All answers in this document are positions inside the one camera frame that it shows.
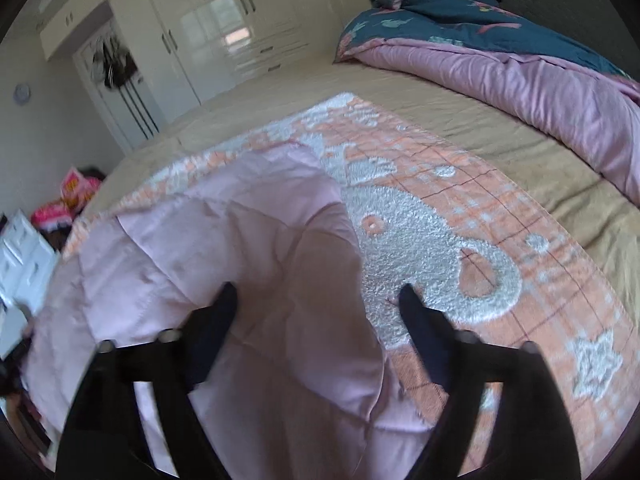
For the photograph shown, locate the orange white plush blanket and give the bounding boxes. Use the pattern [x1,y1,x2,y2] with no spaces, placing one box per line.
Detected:
[64,92,639,479]

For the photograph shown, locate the round wall clock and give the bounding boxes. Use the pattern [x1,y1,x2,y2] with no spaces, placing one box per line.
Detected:
[13,84,32,106]

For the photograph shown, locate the blue and pink duvet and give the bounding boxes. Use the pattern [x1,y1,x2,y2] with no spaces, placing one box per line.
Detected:
[335,0,639,203]

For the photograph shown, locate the white bedroom door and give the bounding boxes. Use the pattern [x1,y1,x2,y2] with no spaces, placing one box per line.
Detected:
[73,18,166,153]

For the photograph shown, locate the white drawer dresser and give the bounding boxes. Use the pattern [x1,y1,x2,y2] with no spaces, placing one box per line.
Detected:
[0,210,60,314]

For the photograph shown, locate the beige bed sheet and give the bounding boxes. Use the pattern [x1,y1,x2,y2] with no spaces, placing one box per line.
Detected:
[86,58,639,320]

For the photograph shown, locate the pink quilted jacket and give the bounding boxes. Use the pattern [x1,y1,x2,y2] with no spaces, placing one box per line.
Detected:
[24,142,430,479]

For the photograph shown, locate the dark bags hanging on door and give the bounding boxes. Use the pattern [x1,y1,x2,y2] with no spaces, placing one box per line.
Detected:
[90,35,138,91]

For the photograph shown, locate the white glossy wardrobe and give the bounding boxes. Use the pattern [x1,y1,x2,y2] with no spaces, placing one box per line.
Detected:
[40,0,368,122]

